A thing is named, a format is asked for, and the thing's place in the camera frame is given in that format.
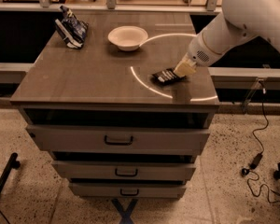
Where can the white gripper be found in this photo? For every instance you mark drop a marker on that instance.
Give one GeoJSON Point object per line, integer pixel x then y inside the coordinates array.
{"type": "Point", "coordinates": [200, 52]}

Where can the black rxbar chocolate bar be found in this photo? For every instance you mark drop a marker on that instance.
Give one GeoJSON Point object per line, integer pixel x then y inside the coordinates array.
{"type": "Point", "coordinates": [167, 76]}

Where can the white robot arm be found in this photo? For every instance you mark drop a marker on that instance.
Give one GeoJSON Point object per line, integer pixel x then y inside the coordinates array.
{"type": "Point", "coordinates": [238, 22]}

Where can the white paper bowl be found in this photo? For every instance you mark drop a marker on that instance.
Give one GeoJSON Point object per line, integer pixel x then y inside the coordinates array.
{"type": "Point", "coordinates": [127, 38]}

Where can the grey drawer cabinet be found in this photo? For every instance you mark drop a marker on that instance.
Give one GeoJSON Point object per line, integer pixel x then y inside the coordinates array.
{"type": "Point", "coordinates": [100, 85]}

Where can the blue chip bag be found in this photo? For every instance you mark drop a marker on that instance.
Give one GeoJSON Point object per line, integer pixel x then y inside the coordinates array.
{"type": "Point", "coordinates": [72, 30]}

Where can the top grey drawer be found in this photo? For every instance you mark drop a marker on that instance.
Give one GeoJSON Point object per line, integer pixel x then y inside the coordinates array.
{"type": "Point", "coordinates": [121, 140]}

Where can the grey drawer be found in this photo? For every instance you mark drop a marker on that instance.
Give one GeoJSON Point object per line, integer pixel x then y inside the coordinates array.
{"type": "Point", "coordinates": [124, 170]}
{"type": "Point", "coordinates": [128, 190]}
{"type": "Point", "coordinates": [121, 140]}

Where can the bottom grey drawer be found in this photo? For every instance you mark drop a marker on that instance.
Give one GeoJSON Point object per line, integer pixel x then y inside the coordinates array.
{"type": "Point", "coordinates": [128, 190]}

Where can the middle grey drawer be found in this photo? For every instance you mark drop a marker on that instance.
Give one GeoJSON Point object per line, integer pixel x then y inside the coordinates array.
{"type": "Point", "coordinates": [124, 170]}

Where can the blue tape cross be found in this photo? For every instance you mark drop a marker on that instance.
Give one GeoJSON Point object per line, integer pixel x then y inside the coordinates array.
{"type": "Point", "coordinates": [125, 214]}

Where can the black stand leg left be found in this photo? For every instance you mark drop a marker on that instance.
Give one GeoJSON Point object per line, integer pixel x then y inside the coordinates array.
{"type": "Point", "coordinates": [12, 163]}

